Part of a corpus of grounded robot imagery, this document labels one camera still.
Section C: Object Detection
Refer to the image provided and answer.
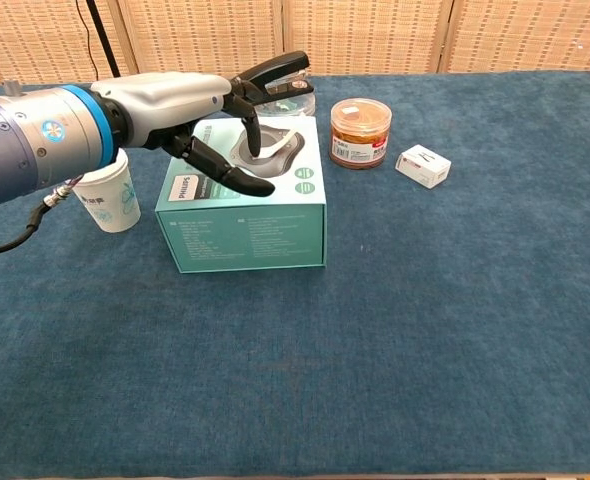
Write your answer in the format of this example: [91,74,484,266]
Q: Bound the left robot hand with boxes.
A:
[90,71,276,198]

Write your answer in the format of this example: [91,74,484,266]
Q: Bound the teal speaker product box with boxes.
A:
[154,115,329,275]

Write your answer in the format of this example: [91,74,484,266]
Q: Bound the small white staple box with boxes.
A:
[394,144,452,190]

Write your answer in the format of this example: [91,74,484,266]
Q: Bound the black tripod stand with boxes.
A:
[85,0,123,81]

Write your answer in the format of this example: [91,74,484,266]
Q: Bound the black stapler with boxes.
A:
[232,50,310,109]

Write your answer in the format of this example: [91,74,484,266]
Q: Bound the clear round clip container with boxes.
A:
[254,74,317,119]

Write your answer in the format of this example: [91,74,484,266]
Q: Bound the white printed paper cup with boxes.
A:
[72,149,142,234]

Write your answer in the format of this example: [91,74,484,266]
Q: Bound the clear rubber band jar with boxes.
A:
[329,97,393,171]

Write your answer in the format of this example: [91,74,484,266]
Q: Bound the bamboo folding screen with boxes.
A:
[0,0,590,86]

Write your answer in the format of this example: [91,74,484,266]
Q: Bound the blue table cloth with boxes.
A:
[0,69,590,476]

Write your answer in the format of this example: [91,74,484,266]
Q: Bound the thin black hanging cable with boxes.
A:
[74,0,100,84]

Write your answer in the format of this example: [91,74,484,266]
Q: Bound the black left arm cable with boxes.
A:
[0,174,84,257]

